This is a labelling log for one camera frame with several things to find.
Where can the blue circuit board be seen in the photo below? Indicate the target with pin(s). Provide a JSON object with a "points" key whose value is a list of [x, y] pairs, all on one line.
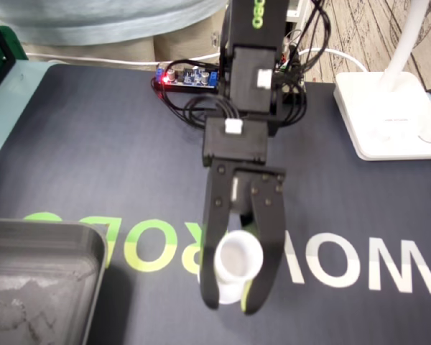
{"points": [[190, 77]]}

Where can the white desk lamp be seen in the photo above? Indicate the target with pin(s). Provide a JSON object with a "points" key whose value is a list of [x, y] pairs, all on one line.
{"points": [[380, 118]]}

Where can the white furniture piece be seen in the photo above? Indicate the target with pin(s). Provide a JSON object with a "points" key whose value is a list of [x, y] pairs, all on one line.
{"points": [[296, 10]]}

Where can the white translucent plastic cup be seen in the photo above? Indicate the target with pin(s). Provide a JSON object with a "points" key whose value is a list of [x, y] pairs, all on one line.
{"points": [[237, 258]]}

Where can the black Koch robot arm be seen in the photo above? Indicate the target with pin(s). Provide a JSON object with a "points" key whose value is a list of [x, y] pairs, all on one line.
{"points": [[251, 79]]}

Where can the black metal frame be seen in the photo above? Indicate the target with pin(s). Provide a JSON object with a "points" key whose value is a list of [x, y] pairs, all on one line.
{"points": [[0, 61]]}

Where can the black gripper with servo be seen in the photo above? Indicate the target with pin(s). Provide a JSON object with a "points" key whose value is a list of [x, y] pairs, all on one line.
{"points": [[241, 194]]}

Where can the person in light-blue shirt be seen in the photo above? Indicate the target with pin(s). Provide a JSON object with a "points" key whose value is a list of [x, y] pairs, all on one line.
{"points": [[93, 21]]}

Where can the dark grey WOWROBO mat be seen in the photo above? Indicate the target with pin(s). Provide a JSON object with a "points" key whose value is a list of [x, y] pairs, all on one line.
{"points": [[93, 161]]}

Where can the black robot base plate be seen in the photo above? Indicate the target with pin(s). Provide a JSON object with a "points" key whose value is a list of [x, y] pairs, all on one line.
{"points": [[186, 90]]}

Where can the driver board with terminals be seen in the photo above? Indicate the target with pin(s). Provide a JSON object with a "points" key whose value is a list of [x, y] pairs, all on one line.
{"points": [[298, 81]]}

